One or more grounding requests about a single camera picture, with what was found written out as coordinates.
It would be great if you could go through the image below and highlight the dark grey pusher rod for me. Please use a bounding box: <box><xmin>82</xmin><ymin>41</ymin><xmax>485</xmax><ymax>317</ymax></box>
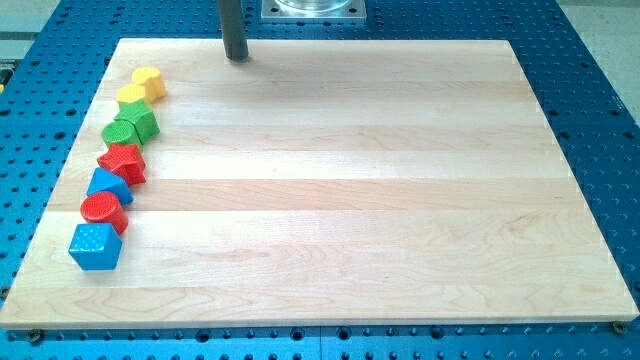
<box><xmin>217</xmin><ymin>0</ymin><xmax>249</xmax><ymax>62</ymax></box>

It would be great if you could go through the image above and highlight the yellow heart block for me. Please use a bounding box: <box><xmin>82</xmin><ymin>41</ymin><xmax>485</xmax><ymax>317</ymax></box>
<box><xmin>131</xmin><ymin>67</ymin><xmax>167</xmax><ymax>102</ymax></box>

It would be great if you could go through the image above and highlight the yellow hexagon block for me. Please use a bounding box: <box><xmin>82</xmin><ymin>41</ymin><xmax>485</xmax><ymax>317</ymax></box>
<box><xmin>116</xmin><ymin>83</ymin><xmax>153</xmax><ymax>105</ymax></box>

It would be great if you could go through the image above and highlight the green cube block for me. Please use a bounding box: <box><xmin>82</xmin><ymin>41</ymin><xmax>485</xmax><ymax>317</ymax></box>
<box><xmin>114</xmin><ymin>100</ymin><xmax>160</xmax><ymax>145</ymax></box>

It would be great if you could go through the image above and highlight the green cylinder block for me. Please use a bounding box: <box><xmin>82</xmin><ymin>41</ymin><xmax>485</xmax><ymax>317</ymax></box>
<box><xmin>101</xmin><ymin>121</ymin><xmax>143</xmax><ymax>150</ymax></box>

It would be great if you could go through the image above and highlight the red star block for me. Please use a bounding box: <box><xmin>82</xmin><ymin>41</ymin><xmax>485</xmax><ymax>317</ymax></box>
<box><xmin>97</xmin><ymin>143</ymin><xmax>146</xmax><ymax>186</ymax></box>

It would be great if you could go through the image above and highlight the wooden board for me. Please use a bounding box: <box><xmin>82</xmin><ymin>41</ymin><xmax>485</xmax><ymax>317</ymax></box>
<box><xmin>1</xmin><ymin>38</ymin><xmax>638</xmax><ymax>330</ymax></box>

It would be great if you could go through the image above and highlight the blue triangle block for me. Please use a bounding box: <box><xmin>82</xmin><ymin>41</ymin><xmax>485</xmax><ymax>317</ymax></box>
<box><xmin>86</xmin><ymin>167</ymin><xmax>134</xmax><ymax>205</ymax></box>

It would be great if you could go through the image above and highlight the red cylinder block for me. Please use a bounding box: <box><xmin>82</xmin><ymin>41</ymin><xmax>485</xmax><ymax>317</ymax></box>
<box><xmin>80</xmin><ymin>191</ymin><xmax>129</xmax><ymax>234</ymax></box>

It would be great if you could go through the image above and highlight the blue cube block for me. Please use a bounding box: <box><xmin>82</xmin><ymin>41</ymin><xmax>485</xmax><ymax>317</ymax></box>
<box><xmin>68</xmin><ymin>223</ymin><xmax>122</xmax><ymax>271</ymax></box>

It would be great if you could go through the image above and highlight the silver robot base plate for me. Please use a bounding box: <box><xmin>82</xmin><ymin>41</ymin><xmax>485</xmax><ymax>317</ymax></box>
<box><xmin>260</xmin><ymin>0</ymin><xmax>367</xmax><ymax>23</ymax></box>

